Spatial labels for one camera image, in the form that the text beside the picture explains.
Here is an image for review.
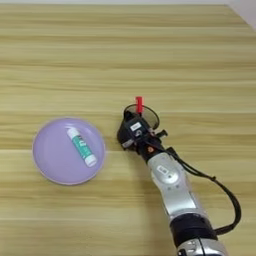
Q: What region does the small black box white label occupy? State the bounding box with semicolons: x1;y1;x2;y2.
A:
124;113;152;141

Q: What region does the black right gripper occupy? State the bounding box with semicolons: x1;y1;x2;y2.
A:
121;128;169;163

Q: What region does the green white glue stick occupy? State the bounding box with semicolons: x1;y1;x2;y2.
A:
65;126;98;168

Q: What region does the red cap marker pen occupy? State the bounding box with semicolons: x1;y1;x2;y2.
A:
134;95;144;115

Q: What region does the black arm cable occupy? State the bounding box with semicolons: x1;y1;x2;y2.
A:
164;146;242;236

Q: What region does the round purple plate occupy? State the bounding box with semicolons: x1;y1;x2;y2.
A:
32;116;107;186

